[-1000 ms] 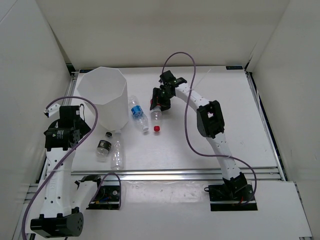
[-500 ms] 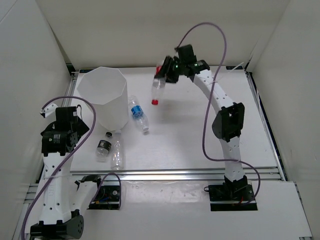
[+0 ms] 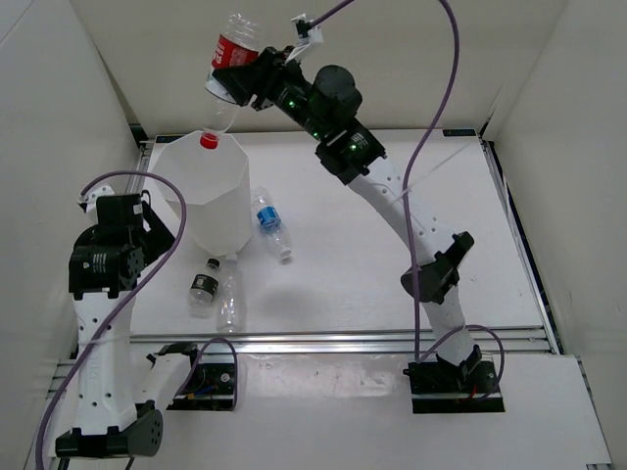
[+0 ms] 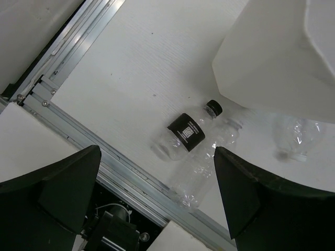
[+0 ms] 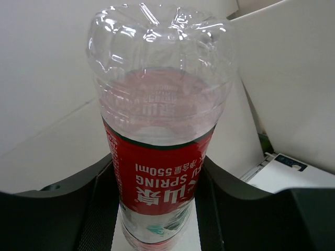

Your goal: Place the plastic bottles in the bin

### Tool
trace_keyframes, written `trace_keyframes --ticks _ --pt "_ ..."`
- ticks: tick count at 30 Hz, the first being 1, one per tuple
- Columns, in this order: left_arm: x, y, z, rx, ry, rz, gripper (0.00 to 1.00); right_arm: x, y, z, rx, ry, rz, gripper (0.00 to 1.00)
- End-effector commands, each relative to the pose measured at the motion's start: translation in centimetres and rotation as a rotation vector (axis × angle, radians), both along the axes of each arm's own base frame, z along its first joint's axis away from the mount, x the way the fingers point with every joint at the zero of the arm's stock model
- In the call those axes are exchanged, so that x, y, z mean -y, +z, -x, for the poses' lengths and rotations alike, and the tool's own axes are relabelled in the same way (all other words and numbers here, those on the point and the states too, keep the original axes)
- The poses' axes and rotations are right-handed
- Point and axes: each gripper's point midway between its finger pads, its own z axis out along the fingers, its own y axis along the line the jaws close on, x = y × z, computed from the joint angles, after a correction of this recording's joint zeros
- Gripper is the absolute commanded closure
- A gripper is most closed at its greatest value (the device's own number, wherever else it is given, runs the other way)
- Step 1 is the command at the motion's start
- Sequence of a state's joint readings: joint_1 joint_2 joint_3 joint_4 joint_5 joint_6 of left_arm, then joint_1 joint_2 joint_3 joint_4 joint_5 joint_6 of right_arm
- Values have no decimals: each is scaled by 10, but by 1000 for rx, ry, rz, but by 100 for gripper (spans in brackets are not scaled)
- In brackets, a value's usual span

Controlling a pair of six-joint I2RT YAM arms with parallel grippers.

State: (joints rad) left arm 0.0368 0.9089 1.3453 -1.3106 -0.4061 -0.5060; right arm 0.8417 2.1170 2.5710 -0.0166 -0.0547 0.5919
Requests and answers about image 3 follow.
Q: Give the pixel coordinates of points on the black label plastic bottle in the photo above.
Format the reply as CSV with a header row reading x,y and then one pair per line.
x,y
203,289

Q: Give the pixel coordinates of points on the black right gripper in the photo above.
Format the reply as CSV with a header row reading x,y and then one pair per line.
x,y
264,75

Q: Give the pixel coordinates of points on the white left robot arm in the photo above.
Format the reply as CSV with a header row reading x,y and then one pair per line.
x,y
111,262

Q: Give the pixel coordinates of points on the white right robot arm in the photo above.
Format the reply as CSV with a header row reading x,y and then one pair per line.
x,y
326,108

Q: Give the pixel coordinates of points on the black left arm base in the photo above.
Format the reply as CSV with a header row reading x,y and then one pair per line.
x,y
209,386

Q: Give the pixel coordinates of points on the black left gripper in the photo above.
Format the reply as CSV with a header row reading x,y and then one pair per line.
x,y
158,237

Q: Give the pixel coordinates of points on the aluminium frame rail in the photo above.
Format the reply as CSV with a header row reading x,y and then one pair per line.
x,y
330,333

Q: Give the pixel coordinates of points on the blue label plastic bottle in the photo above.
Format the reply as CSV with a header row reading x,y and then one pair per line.
x,y
272,227

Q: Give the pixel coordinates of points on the red label plastic bottle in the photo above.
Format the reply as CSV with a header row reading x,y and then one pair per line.
x,y
238,45

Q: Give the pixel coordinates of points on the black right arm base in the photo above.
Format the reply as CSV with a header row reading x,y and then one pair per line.
x,y
434,392

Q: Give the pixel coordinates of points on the white octagonal bin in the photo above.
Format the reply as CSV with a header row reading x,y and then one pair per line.
x,y
216,187

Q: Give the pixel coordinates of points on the clear unlabeled plastic bottle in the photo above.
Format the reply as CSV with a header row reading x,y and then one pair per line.
x,y
231,310

